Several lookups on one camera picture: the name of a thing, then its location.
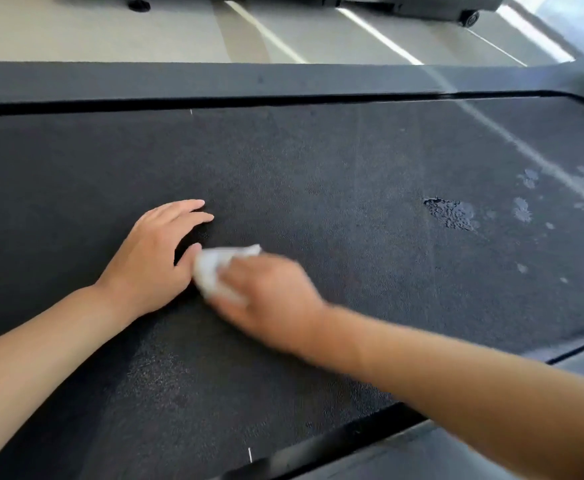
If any person's left hand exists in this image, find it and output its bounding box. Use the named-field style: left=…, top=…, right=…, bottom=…
left=96, top=199, right=215, bottom=321

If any person's right hand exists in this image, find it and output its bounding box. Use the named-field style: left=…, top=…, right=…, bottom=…
left=206, top=254, right=329, bottom=356

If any white tissue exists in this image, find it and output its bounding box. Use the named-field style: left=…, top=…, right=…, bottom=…
left=192, top=244, right=262, bottom=306

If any person's left forearm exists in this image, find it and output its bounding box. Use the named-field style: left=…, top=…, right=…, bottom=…
left=0, top=282, right=140, bottom=478

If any person's right forearm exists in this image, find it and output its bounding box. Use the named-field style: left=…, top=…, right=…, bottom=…
left=299, top=302, right=584, bottom=480

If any black treadmill belt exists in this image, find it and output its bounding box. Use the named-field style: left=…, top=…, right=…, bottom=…
left=0, top=92, right=584, bottom=480

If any black wheeled machine base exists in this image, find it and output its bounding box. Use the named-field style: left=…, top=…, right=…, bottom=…
left=212, top=0, right=510, bottom=28

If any black treadmill frame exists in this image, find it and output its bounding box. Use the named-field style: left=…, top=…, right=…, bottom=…
left=0, top=55, right=584, bottom=480

